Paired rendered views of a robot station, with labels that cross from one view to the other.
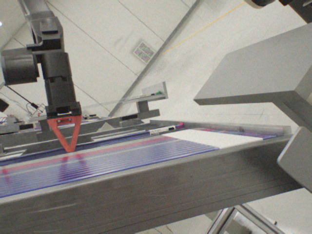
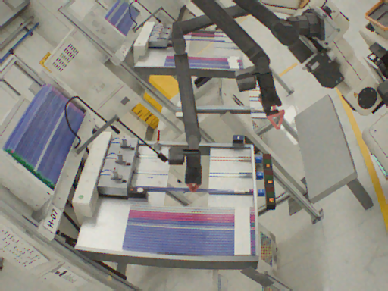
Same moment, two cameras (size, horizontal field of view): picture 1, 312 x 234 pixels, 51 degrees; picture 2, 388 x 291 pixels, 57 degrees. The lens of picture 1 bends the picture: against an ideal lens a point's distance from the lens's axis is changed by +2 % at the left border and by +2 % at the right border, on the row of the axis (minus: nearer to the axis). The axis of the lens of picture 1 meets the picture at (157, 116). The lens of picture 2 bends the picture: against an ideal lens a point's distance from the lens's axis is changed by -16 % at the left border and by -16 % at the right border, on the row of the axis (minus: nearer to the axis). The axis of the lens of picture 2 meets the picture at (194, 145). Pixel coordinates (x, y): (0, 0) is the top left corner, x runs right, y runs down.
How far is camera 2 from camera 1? 1.29 m
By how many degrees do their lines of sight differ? 39
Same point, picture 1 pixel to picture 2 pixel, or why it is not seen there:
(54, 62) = (192, 161)
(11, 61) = (173, 158)
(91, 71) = not seen: outside the picture
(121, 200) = (198, 264)
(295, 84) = (311, 196)
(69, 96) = (197, 175)
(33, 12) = (187, 123)
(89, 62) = not seen: outside the picture
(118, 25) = not seen: outside the picture
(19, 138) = (167, 70)
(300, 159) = (246, 272)
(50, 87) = (189, 170)
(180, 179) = (216, 263)
